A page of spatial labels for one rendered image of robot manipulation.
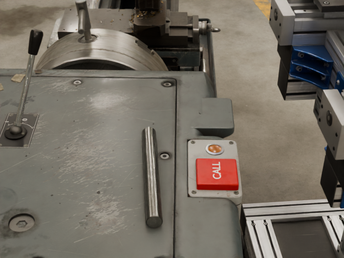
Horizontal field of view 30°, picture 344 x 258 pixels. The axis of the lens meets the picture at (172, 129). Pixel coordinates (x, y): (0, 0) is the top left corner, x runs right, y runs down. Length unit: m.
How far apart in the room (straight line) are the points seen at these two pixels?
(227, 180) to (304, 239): 1.46
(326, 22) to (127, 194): 1.00
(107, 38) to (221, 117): 0.38
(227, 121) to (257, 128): 2.15
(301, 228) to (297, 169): 0.63
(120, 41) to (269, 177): 1.70
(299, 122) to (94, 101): 2.26
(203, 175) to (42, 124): 0.29
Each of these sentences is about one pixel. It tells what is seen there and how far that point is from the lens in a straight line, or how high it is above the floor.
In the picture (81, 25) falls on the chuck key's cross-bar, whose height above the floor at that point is 1.31.
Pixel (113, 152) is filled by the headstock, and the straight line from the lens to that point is 0.99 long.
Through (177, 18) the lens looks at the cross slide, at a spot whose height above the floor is 0.97.
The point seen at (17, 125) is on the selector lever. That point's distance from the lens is 1.04.
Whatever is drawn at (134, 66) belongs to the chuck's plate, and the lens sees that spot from 1.28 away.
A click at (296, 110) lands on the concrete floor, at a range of 3.37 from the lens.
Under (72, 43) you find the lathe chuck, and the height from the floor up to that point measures 1.23.
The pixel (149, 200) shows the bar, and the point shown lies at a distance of 0.87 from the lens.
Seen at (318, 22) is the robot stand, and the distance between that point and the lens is 1.77.
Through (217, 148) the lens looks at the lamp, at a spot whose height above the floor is 1.26.
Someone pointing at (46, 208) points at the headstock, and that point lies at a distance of 0.90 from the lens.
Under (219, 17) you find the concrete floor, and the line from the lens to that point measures 4.24.
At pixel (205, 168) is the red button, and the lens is 0.94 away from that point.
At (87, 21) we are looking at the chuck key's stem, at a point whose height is 1.28.
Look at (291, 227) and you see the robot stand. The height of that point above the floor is 0.21.
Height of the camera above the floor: 1.86
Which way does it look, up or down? 36 degrees down
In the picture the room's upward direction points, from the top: 1 degrees clockwise
